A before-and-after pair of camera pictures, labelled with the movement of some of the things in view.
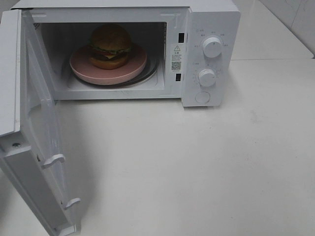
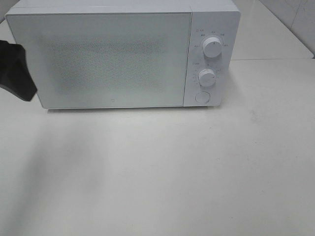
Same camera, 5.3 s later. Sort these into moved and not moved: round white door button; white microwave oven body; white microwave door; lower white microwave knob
Moved: white microwave door
Not moved: lower white microwave knob; white microwave oven body; round white door button
